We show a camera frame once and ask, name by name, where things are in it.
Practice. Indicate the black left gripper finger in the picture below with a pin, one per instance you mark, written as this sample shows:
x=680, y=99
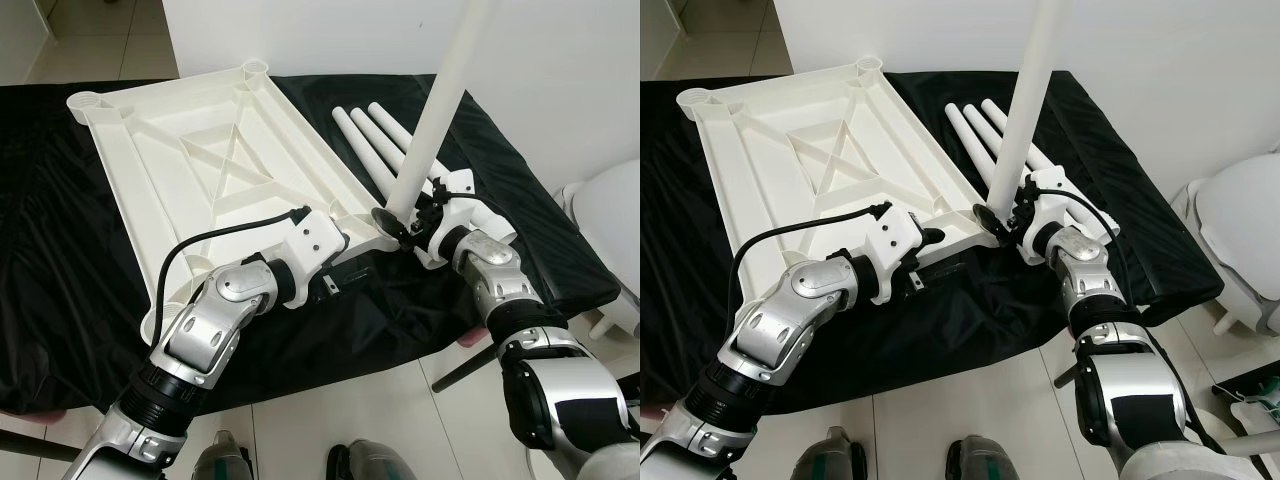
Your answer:
x=933, y=237

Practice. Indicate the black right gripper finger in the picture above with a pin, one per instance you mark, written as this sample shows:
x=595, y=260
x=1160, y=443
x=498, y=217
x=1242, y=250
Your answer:
x=990, y=220
x=388, y=222

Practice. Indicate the white plastic children table top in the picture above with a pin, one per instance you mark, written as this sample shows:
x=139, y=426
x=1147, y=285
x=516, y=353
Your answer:
x=790, y=140
x=180, y=140

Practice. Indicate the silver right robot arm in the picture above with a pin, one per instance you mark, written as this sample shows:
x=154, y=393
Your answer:
x=1140, y=400
x=560, y=400

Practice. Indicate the dark metal table leg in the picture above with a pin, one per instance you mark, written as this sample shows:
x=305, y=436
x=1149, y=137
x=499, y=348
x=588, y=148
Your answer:
x=462, y=370
x=1066, y=376
x=35, y=447

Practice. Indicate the white domed appliance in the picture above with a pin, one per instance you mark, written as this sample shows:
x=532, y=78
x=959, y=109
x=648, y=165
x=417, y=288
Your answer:
x=1235, y=220
x=605, y=230

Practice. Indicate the grey green right robot leg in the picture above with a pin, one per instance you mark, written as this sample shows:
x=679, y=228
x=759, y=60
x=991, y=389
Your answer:
x=375, y=463
x=983, y=462

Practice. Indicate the grey green robot leg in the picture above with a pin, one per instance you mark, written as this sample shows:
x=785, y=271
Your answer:
x=832, y=458
x=983, y=462
x=375, y=463
x=222, y=460

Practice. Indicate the grey green left robot leg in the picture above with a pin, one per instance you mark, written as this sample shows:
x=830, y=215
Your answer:
x=832, y=458
x=222, y=460

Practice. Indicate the white green plastic package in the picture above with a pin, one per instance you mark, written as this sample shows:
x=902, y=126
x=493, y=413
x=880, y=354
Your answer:
x=1250, y=400

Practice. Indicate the white floor fan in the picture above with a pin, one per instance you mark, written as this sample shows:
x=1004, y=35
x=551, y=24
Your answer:
x=1250, y=452

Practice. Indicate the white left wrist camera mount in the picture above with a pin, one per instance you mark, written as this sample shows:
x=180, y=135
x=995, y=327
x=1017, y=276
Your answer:
x=895, y=240
x=310, y=240

